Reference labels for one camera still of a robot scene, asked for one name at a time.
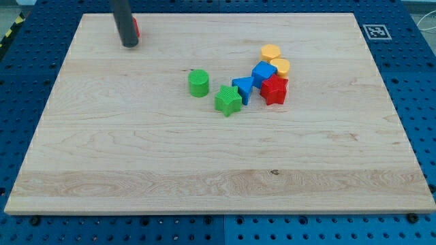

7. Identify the blue triangle block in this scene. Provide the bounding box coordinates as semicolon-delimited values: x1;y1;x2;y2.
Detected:
232;76;254;105

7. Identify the red star block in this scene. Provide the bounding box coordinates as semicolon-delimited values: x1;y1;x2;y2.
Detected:
260;74;288;105

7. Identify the wooden board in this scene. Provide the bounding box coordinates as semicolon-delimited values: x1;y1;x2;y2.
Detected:
5;13;435;215

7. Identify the yellow cylinder block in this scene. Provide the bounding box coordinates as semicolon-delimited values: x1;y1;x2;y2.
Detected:
269;58;291;78

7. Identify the white fiducial marker tag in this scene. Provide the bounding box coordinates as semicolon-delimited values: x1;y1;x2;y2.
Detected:
362;24;392;40

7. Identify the white cable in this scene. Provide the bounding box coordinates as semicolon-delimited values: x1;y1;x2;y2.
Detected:
416;9;436;32

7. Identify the red block behind rod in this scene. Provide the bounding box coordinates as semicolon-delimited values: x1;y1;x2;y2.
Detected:
132;17;140;38

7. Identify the blue cube block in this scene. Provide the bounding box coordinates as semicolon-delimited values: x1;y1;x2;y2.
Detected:
251;61;277;89

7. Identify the green star block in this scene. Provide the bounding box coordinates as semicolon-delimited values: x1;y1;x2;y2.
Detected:
215;85;242;116

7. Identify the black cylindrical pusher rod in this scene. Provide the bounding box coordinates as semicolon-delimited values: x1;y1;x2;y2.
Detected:
109;0;139;48

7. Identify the green cylinder block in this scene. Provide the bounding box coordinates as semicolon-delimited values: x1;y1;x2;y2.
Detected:
188;69;209;97

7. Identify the yellow hexagon block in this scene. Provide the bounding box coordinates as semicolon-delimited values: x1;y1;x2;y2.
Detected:
260;44;281;63

